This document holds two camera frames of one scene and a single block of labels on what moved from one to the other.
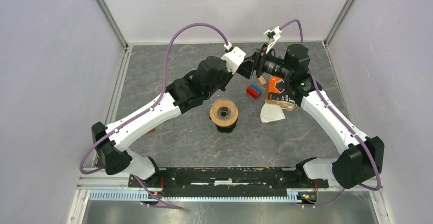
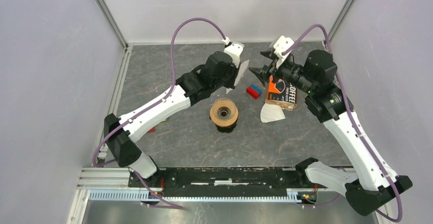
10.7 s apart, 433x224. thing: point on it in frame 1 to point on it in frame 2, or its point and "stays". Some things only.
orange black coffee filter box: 277,90 stays
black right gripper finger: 245,67 to 263,73
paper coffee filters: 285,105 stays
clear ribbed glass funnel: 223,108 stays
